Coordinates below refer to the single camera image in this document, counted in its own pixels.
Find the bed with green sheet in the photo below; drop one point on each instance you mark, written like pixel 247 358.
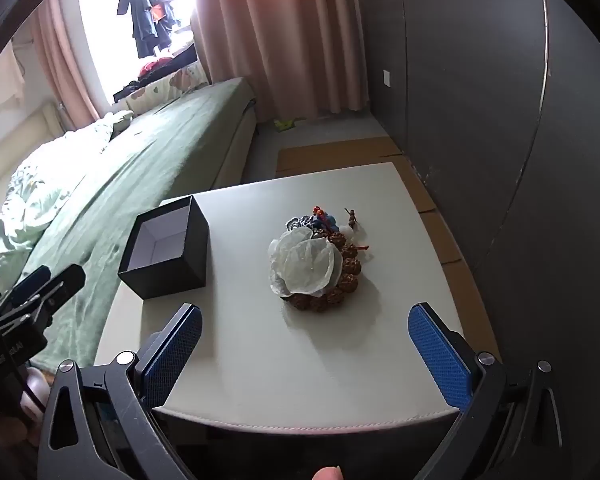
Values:
pixel 145 160

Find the dark grey wardrobe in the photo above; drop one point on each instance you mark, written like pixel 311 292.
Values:
pixel 480 85

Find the person's left hand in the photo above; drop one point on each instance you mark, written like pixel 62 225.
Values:
pixel 36 385

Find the white wall socket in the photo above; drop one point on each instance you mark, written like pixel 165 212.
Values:
pixel 387 77

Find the flat cardboard sheet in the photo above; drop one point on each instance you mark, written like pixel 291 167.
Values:
pixel 440 230
pixel 330 157

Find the light green quilt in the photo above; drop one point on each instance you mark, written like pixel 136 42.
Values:
pixel 45 185

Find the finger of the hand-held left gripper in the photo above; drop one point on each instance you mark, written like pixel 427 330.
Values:
pixel 30 284
pixel 62 284

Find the person's right hand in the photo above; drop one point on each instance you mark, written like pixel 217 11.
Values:
pixel 328 474

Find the small brown charm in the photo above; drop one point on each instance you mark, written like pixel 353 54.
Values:
pixel 352 219

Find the red blue bead jewellery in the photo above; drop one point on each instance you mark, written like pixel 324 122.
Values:
pixel 351 266

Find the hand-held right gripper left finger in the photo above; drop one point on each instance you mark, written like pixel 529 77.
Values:
pixel 180 350

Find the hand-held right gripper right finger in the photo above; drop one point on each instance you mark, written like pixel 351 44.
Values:
pixel 440 355

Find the hanging dark clothes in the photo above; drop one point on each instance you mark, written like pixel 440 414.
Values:
pixel 145 10

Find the black box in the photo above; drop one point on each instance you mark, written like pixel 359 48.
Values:
pixel 172 280

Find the pile of clothes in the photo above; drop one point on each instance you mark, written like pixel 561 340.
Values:
pixel 152 66

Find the pink curtain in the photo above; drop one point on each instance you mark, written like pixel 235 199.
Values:
pixel 280 35
pixel 65 70

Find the floral printed cushion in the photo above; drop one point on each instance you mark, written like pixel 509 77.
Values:
pixel 172 85

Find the white organza flower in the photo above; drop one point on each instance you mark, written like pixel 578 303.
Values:
pixel 305 260

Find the green packet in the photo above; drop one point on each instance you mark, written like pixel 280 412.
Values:
pixel 286 123

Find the grey lace accessory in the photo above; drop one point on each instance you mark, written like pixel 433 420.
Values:
pixel 296 223

